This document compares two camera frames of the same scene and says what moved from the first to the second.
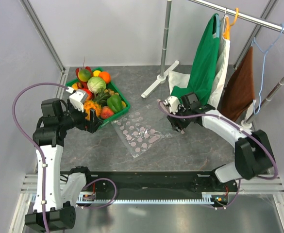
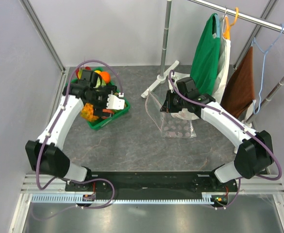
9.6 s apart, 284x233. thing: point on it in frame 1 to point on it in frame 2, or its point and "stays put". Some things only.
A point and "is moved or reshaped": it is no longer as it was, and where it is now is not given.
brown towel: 239,92 stays put
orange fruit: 106,76 stays put
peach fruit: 106,112 stays put
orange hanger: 227,33 stays put
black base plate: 157,183 stays put
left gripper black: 91,125 to 105,90
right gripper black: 173,119 to 167,107
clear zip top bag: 141,130 is moved or reshaped
